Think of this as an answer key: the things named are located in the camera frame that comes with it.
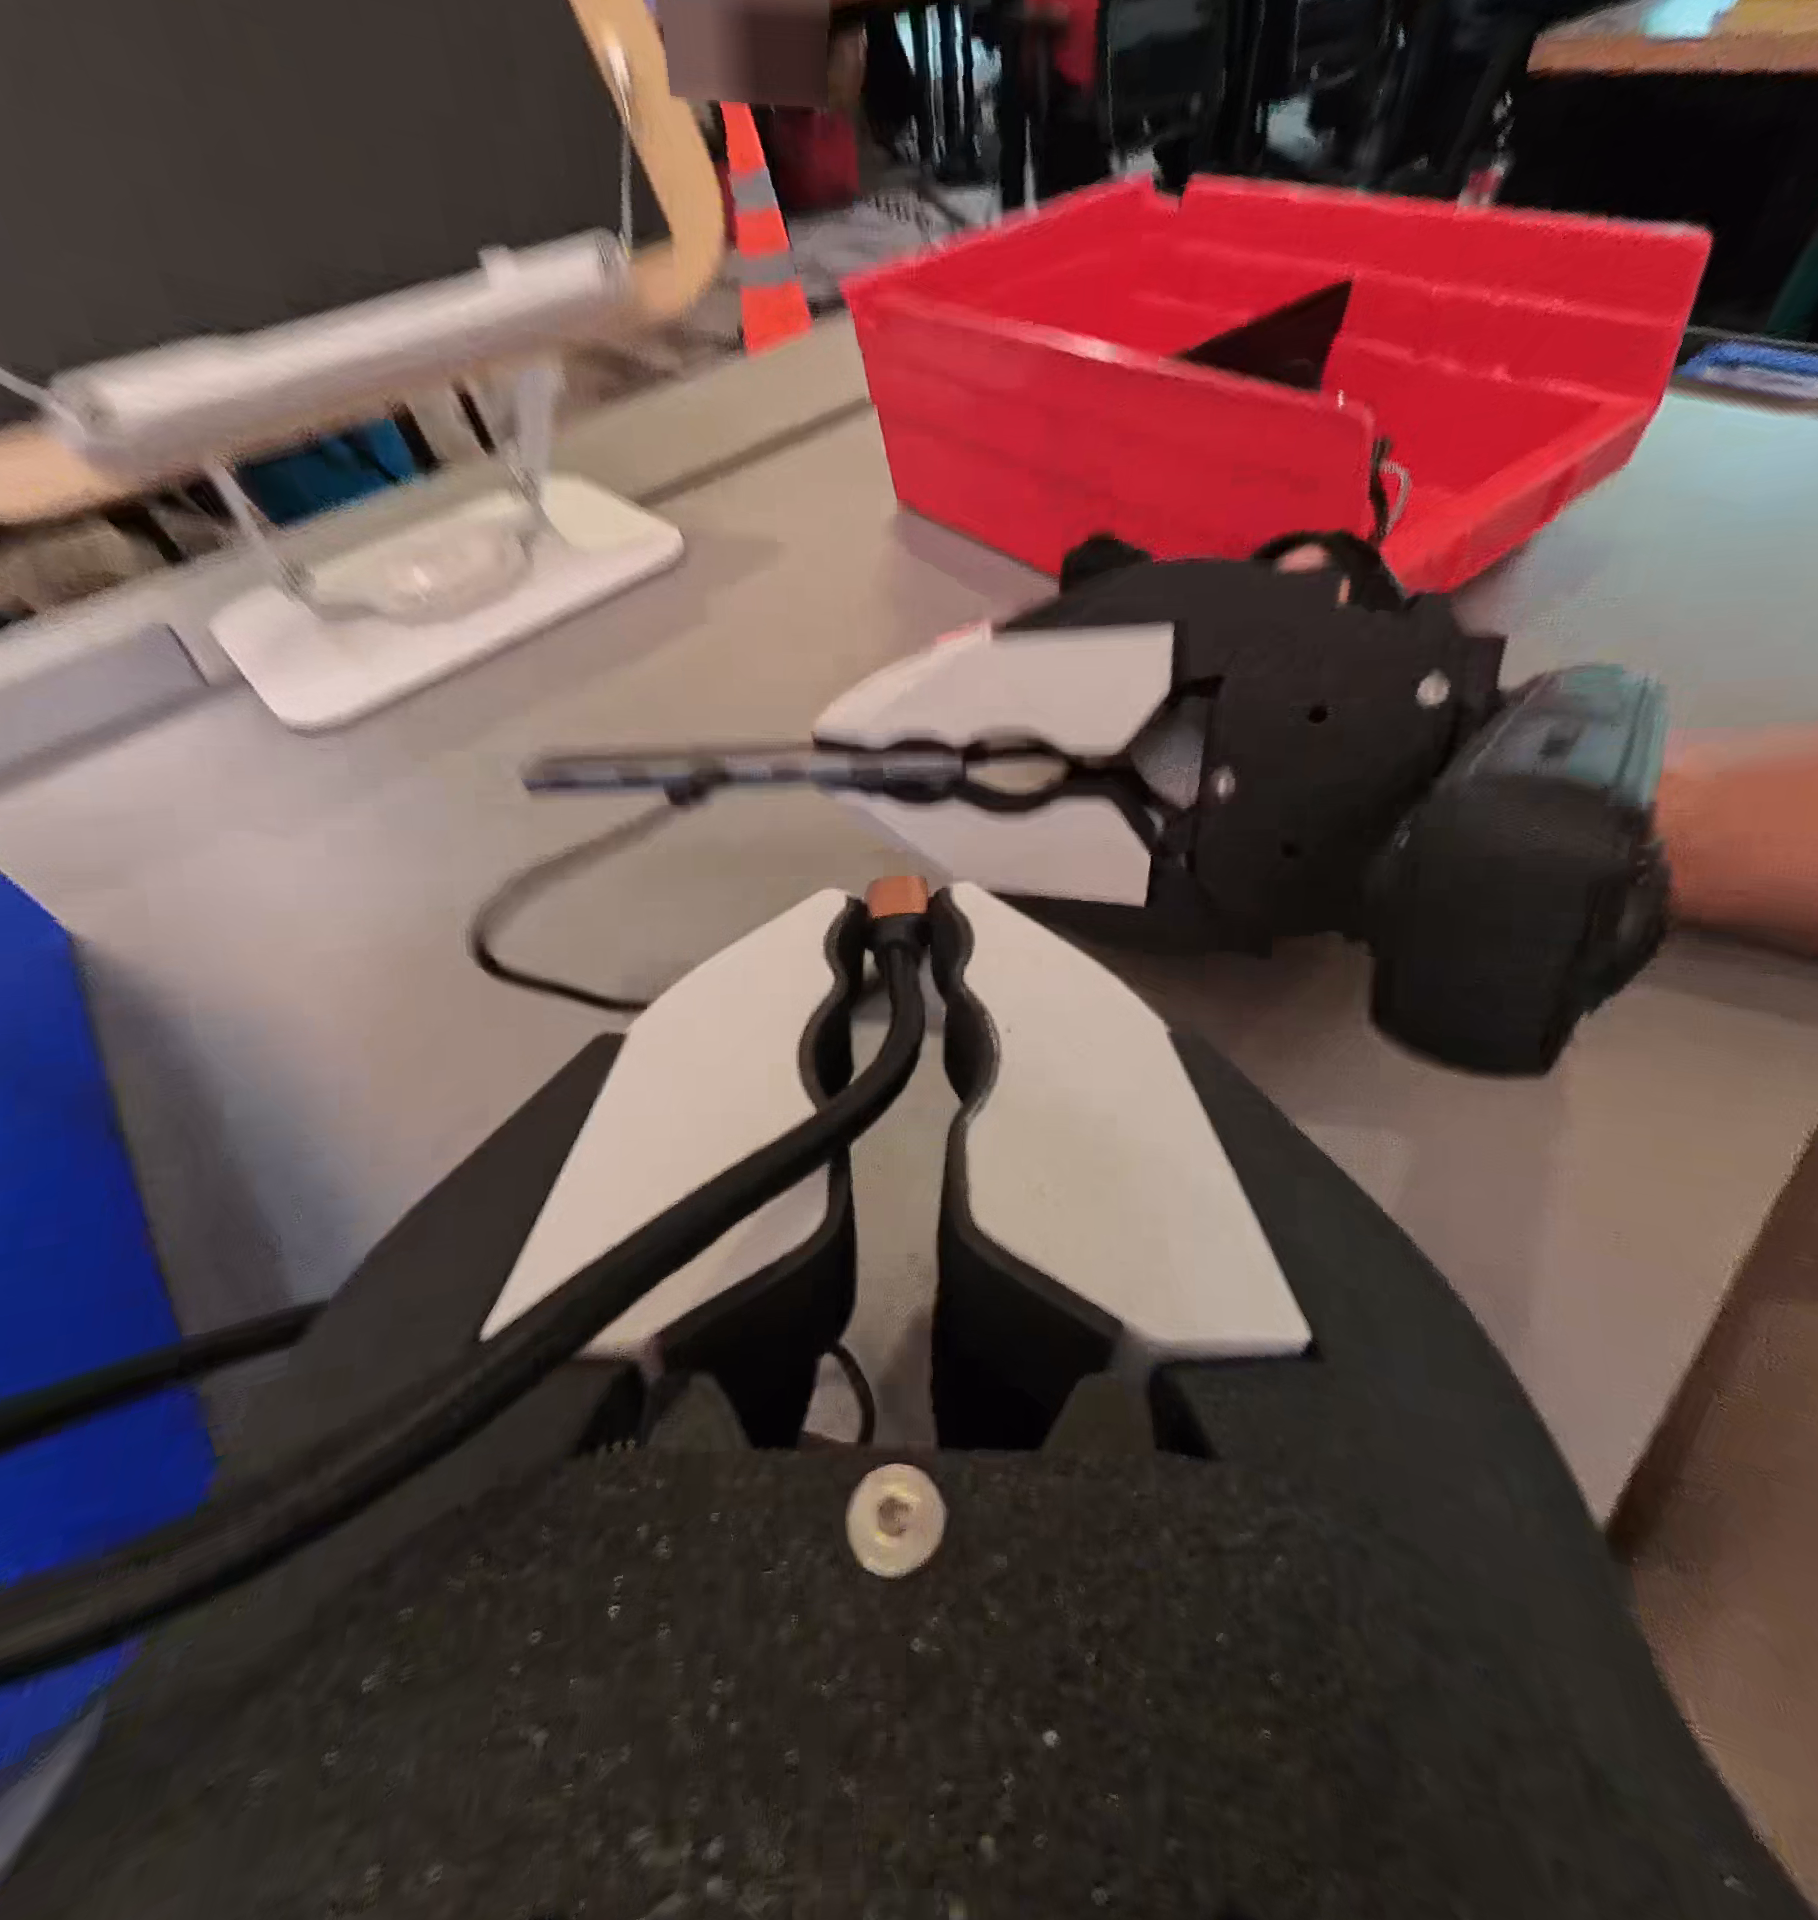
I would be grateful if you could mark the black board on white stand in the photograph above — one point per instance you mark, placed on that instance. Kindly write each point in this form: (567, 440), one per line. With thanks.
(683, 196)

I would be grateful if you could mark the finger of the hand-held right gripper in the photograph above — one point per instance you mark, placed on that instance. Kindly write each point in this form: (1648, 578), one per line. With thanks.
(1028, 689)
(1057, 855)

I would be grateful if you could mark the grey usb hub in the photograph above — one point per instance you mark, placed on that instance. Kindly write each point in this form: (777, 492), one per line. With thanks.
(758, 770)

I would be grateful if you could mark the red plastic bin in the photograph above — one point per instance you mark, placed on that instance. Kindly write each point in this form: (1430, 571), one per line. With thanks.
(1090, 406)

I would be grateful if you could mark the blue plastic bin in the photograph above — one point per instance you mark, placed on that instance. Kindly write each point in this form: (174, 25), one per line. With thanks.
(37, 1201)

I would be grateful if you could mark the orange traffic cone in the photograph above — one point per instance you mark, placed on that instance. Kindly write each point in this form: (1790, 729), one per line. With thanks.
(767, 272)

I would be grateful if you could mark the person's right forearm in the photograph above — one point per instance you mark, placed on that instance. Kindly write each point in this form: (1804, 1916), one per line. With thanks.
(1778, 841)

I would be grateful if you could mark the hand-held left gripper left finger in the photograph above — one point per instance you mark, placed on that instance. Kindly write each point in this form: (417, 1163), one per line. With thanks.
(654, 1111)

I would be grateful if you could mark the blue tray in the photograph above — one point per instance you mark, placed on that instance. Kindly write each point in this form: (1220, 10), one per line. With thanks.
(1773, 373)

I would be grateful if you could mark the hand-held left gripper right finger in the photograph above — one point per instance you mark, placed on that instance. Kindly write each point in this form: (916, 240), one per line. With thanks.
(1118, 1186)

